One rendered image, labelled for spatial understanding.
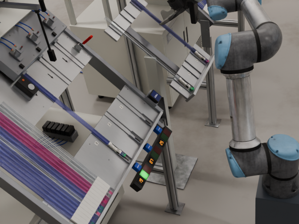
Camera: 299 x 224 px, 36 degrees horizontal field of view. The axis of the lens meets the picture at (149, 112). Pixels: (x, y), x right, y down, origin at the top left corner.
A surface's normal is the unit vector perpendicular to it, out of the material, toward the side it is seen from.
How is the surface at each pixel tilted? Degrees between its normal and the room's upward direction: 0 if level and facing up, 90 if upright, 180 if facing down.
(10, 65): 44
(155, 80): 90
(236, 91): 69
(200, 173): 0
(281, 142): 7
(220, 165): 0
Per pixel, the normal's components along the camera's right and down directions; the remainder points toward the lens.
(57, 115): -0.14, -0.76
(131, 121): 0.54, -0.43
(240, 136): -0.38, 0.33
